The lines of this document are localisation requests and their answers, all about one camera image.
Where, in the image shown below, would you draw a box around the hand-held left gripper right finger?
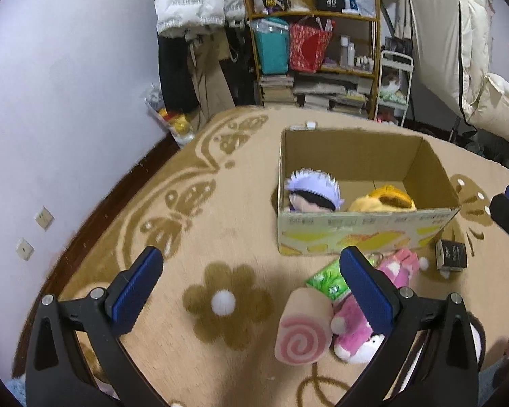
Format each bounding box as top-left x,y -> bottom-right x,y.
335,246 -> 481,407

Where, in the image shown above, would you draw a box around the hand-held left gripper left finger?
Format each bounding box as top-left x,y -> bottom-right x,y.
25,246 -> 166,407

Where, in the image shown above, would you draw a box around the green tissue packet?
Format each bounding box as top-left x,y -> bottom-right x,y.
305,260 -> 353,302

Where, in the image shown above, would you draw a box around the printed cardboard box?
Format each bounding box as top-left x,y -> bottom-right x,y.
276,128 -> 462,256

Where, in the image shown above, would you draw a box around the small black box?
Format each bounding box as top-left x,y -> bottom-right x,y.
436,241 -> 467,271

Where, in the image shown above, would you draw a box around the pink swirl roll plush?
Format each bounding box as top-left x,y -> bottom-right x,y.
274,287 -> 335,364

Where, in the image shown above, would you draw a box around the cream pillow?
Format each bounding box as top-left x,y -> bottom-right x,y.
471,72 -> 509,144

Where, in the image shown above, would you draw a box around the yellow plush toy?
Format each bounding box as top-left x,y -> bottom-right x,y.
348,184 -> 417,213

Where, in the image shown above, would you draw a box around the beige flower blanket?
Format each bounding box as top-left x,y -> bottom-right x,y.
13,106 -> 509,407

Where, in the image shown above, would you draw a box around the white-haired plush doll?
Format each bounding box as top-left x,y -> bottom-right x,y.
285,170 -> 344,213

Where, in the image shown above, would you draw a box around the blue fluffy cloth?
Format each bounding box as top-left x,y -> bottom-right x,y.
0,375 -> 28,407

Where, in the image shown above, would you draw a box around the white trolley cart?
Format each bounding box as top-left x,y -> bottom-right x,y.
375,50 -> 414,127

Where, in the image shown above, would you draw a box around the cream folded mattress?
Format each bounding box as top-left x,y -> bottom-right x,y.
407,0 -> 493,123

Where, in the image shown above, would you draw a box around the plastic bag with yellow toys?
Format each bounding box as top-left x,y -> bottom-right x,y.
144,85 -> 196,147

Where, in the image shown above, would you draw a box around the stack of books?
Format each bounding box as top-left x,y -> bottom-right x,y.
261,72 -> 372,116

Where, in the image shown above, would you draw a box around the group of small bottles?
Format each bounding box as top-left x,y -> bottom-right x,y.
338,34 -> 376,71

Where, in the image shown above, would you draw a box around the wooden shelf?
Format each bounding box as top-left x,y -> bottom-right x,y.
242,0 -> 382,119

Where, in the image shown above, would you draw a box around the black coat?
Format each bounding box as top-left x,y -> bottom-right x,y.
158,34 -> 200,113

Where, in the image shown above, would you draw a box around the beige pants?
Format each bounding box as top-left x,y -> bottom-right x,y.
187,30 -> 236,119

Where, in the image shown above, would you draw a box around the beige curtain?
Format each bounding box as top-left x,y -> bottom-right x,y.
371,0 -> 412,47

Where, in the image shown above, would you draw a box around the red gift bag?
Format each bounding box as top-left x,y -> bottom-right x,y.
289,16 -> 336,73

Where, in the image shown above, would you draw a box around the teal bag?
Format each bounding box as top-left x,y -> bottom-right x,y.
251,18 -> 290,75

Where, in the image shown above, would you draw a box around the wall socket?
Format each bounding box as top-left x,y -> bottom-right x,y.
35,206 -> 54,230
17,237 -> 35,261

